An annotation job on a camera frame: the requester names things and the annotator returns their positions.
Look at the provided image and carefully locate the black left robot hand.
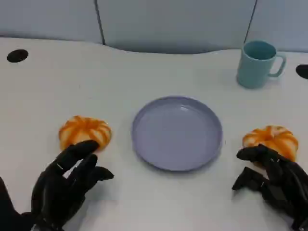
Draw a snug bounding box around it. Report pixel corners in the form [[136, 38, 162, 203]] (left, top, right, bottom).
[[30, 140, 115, 231]]

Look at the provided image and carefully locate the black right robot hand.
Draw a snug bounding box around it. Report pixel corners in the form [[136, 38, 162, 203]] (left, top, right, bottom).
[[232, 143, 308, 231]]

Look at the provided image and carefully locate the orange and white bread roll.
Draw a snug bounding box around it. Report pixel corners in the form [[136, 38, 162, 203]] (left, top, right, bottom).
[[58, 115, 113, 152], [242, 125, 299, 162]]

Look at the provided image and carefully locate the pale green mug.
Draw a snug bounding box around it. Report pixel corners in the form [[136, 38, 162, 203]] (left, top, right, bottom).
[[236, 40, 287, 89]]

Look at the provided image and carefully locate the lilac plate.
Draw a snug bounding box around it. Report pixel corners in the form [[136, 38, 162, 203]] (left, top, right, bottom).
[[131, 95, 223, 172]]

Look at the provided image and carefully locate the grey partition screen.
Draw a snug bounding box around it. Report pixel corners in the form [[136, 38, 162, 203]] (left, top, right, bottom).
[[0, 0, 308, 55]]

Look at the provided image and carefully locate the black table cable grommet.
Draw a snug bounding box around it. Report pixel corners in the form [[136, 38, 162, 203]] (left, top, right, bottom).
[[295, 64, 308, 79], [6, 49, 29, 64]]

